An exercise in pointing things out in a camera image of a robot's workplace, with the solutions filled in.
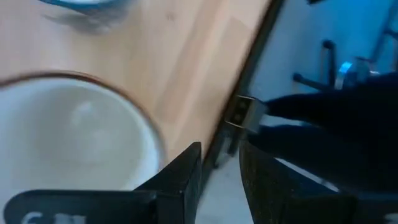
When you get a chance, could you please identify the yellow coffee mug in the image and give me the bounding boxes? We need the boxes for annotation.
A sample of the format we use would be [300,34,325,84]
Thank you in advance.
[0,70,167,215]

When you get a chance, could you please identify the green coffee mug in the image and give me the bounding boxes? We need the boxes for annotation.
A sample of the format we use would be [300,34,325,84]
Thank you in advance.
[39,0,127,16]

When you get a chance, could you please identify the black chair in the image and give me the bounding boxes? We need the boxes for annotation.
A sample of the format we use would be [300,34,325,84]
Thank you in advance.
[247,73,398,195]

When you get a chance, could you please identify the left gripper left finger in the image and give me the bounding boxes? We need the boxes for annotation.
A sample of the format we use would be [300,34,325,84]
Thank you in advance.
[133,142,203,224]

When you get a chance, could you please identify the black office chair base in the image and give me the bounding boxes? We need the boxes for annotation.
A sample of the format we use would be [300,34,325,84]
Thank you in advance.
[292,39,379,93]

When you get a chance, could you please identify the metal table edge bracket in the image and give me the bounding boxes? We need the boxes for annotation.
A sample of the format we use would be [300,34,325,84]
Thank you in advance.
[225,95,269,135]

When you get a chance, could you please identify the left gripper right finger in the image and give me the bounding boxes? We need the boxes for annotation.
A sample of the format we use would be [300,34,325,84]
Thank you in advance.
[238,141,358,224]

